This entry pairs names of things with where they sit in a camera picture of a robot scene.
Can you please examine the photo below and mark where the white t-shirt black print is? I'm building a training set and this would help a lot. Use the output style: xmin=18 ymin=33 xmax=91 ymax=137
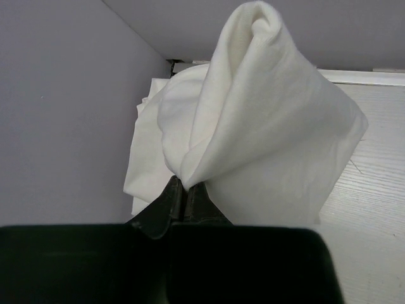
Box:
xmin=158 ymin=1 xmax=368 ymax=225

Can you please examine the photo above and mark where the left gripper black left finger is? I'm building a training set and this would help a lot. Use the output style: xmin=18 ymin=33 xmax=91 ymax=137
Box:
xmin=1 ymin=177 xmax=183 ymax=303

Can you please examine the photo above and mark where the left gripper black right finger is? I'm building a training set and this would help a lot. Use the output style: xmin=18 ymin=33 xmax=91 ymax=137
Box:
xmin=170 ymin=184 xmax=344 ymax=303

